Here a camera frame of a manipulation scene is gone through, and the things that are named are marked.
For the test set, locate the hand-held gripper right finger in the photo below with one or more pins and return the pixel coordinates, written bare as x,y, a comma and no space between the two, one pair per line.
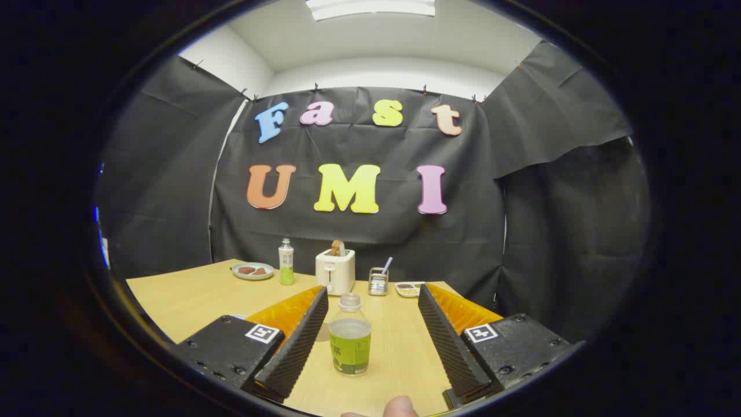
451,347

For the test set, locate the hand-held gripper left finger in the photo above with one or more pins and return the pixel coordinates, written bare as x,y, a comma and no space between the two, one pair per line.
295,353

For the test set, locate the white cup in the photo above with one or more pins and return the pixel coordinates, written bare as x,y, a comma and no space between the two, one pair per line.
322,331

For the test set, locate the green label juice bottle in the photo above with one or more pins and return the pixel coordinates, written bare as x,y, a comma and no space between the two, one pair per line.
350,347

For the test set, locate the tall capped green drink bottle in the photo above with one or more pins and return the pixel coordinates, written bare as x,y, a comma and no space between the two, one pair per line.
286,266

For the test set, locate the white food tray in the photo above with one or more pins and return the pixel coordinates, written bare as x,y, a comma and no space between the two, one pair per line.
408,289

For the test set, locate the white toaster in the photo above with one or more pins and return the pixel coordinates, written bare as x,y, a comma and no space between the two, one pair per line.
334,272

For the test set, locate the pale green plate with meat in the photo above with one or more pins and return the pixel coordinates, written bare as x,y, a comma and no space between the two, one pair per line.
253,271

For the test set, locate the glass jar with purple straw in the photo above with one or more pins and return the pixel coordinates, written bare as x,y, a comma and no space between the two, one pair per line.
378,284

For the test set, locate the brown toast slice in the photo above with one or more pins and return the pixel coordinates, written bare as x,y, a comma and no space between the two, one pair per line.
337,248

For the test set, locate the wooden table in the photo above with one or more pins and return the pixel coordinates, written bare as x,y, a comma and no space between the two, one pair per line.
191,295

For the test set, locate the black backdrop cloth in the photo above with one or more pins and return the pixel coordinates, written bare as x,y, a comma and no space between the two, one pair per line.
521,231

